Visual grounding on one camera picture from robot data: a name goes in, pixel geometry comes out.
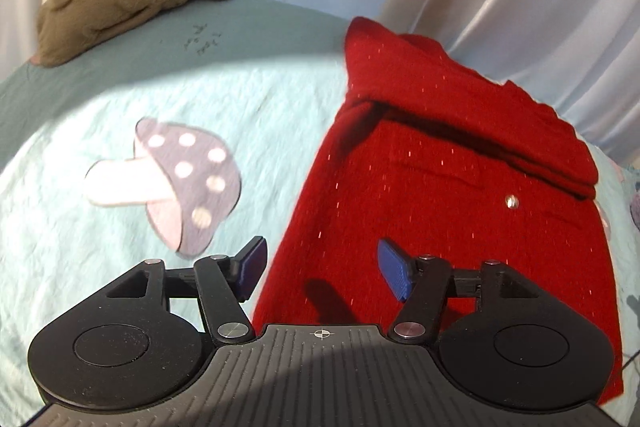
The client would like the purple plush toy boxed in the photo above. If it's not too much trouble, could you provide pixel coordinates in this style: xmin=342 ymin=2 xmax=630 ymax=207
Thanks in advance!
xmin=629 ymin=188 xmax=640 ymax=230

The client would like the red knit sweater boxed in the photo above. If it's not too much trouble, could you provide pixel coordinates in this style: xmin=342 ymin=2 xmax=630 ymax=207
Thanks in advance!
xmin=250 ymin=16 xmax=625 ymax=407

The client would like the light green mushroom bedsheet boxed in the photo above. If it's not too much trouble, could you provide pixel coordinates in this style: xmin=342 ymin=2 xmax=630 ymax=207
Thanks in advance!
xmin=1 ymin=0 xmax=639 ymax=426

